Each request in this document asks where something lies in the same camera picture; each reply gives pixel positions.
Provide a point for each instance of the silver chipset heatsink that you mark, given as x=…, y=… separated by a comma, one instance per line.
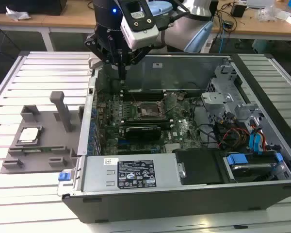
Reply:
x=173, y=147

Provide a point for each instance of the silver power supply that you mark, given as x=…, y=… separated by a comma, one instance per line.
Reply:
x=99, y=174

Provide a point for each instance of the wooden desk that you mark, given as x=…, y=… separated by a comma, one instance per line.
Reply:
x=75, y=20
x=14, y=20

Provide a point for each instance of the coin cell battery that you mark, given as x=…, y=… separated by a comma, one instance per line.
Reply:
x=180, y=97

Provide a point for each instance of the large black box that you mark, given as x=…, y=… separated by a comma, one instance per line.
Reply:
x=26, y=6

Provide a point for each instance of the black RAM slot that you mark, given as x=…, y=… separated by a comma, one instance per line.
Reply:
x=166, y=125
x=148, y=91
x=145, y=121
x=148, y=97

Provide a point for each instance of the black graphics card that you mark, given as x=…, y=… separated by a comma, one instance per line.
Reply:
x=143, y=132

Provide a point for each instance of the green RAM stick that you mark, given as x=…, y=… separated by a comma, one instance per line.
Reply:
x=47, y=148

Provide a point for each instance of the pale teal cabinet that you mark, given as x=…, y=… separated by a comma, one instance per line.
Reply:
x=264, y=46

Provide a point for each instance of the silver metal drive cage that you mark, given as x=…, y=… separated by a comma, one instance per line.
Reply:
x=218, y=97

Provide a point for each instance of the grey parts rack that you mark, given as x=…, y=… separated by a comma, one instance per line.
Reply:
x=51, y=136

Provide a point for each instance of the blue case latch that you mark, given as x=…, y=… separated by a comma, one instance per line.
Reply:
x=64, y=176

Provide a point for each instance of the black plastic shroud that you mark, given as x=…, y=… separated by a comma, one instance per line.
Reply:
x=198, y=165

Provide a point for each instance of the crumpled white paper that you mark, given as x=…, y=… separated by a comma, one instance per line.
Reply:
x=17, y=13

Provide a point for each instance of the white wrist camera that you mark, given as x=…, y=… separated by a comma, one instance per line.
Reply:
x=140, y=36

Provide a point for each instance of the silver CPU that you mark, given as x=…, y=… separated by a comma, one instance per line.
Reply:
x=29, y=134

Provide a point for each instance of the clear plastic bag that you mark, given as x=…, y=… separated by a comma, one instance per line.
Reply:
x=269, y=13

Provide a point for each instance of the hard disk blue carrier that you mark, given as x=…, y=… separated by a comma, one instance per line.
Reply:
x=252, y=170

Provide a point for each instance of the small black box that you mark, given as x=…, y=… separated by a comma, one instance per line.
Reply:
x=238, y=10

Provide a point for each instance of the grey device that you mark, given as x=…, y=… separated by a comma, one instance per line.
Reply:
x=259, y=3

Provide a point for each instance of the green motherboard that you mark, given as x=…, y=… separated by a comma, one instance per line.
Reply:
x=111, y=114

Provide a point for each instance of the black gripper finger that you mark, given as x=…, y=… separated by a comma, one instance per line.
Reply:
x=97, y=47
x=140, y=54

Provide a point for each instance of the black PC case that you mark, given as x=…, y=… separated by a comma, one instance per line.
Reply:
x=160, y=204

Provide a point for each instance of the black power adapter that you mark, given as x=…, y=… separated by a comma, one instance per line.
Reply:
x=229, y=25

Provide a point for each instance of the CPU socket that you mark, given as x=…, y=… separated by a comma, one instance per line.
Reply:
x=148, y=112

